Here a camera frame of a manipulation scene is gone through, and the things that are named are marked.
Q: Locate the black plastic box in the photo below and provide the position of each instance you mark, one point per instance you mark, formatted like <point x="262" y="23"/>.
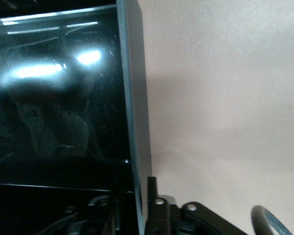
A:
<point x="63" y="98"/>

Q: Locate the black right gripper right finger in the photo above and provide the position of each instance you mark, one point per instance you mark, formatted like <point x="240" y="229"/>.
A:
<point x="159" y="215"/>

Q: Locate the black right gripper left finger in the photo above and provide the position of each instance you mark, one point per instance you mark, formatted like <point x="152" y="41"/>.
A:
<point x="98" y="218"/>

